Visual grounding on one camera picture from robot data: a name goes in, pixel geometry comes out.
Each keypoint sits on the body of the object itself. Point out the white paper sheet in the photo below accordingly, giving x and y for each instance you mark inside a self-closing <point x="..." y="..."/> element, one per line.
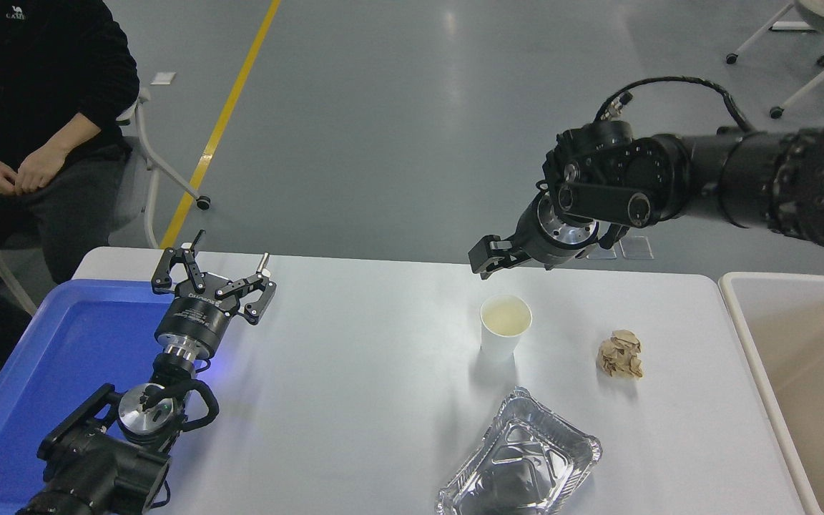
<point x="163" y="79"/>

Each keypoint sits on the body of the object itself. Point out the white wheeled chair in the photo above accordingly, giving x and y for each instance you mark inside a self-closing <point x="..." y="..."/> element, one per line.
<point x="823" y="68"/>

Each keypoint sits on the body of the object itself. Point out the person's left hand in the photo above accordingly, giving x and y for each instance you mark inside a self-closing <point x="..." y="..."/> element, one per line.
<point x="40" y="168"/>

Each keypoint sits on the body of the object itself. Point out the blue plastic tray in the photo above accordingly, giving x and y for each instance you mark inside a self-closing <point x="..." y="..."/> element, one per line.
<point x="61" y="357"/>

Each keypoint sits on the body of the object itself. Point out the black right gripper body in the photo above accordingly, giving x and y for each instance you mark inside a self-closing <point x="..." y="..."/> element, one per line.
<point x="533" y="243"/>

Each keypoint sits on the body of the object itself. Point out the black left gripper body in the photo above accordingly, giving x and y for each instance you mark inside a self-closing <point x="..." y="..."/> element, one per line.
<point x="196" y="315"/>

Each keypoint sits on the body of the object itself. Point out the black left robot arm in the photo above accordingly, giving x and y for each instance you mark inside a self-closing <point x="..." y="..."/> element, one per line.
<point x="97" y="465"/>

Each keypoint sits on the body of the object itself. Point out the silver foil tray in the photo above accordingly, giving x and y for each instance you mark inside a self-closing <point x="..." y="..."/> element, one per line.
<point x="519" y="465"/>

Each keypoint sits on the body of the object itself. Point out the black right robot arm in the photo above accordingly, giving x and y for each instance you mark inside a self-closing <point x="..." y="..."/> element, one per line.
<point x="741" y="164"/>

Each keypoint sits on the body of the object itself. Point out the clear floor plate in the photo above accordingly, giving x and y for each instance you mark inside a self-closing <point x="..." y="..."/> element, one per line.
<point x="601" y="252"/>
<point x="639" y="250"/>

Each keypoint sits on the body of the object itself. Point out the white paper cup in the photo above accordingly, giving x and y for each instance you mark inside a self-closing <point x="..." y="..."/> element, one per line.
<point x="498" y="343"/>

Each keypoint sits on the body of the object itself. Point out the grey office chair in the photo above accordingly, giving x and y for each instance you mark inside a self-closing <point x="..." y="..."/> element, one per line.
<point x="147" y="143"/>

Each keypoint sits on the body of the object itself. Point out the large pale bin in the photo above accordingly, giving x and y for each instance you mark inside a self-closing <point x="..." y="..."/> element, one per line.
<point x="812" y="372"/>

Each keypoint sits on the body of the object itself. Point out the crumpled tan paper ball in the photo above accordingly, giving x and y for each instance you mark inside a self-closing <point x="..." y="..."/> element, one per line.
<point x="619" y="355"/>

